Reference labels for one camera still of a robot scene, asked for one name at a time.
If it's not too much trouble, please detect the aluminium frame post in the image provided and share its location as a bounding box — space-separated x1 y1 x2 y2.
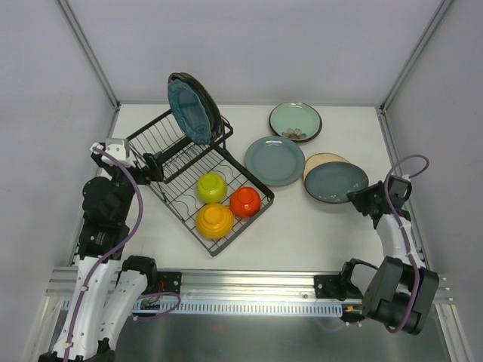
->
379 0 456 112
54 0 120 112

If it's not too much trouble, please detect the dark blue speckled plate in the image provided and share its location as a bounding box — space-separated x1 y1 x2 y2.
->
303 161 369 204

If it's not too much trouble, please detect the mint green flower plate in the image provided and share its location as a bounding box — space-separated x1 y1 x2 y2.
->
269 102 323 143

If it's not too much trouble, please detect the left aluminium frame post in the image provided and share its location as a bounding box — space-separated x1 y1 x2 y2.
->
54 0 120 112

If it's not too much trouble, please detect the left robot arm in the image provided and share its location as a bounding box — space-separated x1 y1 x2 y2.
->
38 143 158 361

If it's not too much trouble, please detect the green bowl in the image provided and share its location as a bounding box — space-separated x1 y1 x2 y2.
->
196 173 227 204

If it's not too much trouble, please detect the cream bird plate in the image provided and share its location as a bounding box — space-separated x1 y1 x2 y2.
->
303 152 349 180

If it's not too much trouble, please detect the teal scalloped plate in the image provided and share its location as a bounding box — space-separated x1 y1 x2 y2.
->
168 79 212 145

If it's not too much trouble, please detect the aluminium mounting rail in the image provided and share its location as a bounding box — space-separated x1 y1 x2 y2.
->
45 266 456 305

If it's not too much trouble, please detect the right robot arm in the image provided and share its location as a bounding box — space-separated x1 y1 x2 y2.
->
348 176 439 335

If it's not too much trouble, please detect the black wire dish rack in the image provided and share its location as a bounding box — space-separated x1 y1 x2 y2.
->
128 111 275 257

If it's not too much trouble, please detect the white slotted cable duct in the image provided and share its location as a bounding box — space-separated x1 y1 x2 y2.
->
131 298 344 318

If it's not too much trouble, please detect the yellow ribbed bowl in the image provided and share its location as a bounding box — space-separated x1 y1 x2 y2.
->
195 203 235 239

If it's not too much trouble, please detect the grey deer plate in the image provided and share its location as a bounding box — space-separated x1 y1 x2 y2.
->
180 72 223 140

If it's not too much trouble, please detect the grey blue plate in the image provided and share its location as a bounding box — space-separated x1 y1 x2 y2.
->
245 136 305 187

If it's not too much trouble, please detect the black striped cream plate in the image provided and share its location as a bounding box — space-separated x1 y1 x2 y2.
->
168 72 223 145

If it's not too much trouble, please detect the right aluminium frame post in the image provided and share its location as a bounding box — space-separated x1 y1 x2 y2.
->
379 0 456 112

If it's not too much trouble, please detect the orange bowl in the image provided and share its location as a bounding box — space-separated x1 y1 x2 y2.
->
229 187 261 219

